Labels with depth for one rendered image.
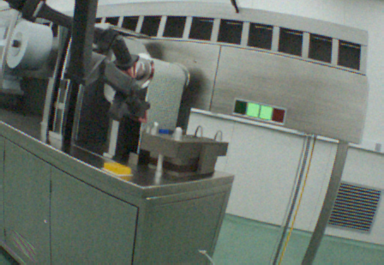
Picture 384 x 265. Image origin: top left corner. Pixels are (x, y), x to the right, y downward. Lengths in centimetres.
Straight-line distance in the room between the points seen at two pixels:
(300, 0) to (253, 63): 265
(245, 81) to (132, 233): 83
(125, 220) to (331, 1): 346
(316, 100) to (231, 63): 44
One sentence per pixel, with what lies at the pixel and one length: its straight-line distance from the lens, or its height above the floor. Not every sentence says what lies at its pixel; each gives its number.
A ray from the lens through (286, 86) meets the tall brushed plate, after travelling 169.
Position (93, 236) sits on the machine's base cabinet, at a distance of 148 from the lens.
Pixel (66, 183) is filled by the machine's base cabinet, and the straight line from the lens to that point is 155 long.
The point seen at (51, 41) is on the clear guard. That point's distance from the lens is 247.
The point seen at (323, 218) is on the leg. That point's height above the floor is 76.
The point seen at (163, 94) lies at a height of 118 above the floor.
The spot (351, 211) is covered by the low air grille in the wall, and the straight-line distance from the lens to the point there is 400.
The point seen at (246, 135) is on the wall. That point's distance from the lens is 426.
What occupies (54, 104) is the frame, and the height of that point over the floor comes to 105.
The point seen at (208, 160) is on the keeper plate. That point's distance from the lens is 163.
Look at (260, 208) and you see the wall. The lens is 425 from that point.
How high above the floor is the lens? 118
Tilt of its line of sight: 3 degrees down
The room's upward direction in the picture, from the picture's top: 11 degrees clockwise
